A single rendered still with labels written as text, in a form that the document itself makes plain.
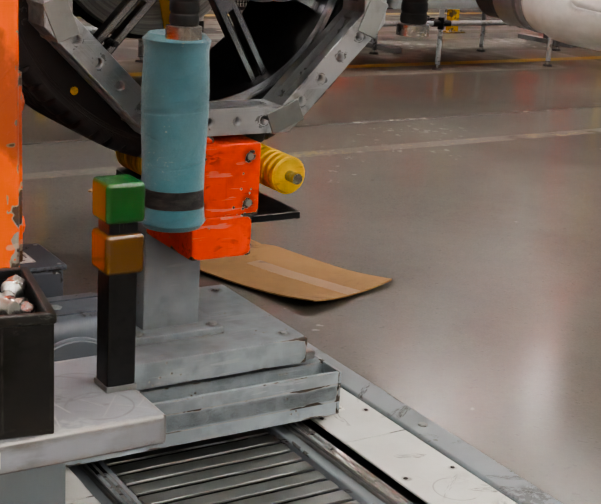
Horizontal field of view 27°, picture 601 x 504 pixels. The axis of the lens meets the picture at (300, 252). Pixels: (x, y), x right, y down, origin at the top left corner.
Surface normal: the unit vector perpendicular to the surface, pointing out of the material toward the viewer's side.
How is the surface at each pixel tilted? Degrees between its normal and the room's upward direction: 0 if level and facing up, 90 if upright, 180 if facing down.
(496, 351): 0
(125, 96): 90
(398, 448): 0
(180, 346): 0
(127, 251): 90
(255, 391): 90
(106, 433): 90
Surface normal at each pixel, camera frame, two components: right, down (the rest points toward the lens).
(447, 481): 0.06, -0.96
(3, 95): 0.52, 0.27
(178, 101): 0.21, 0.29
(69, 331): 0.50, -0.11
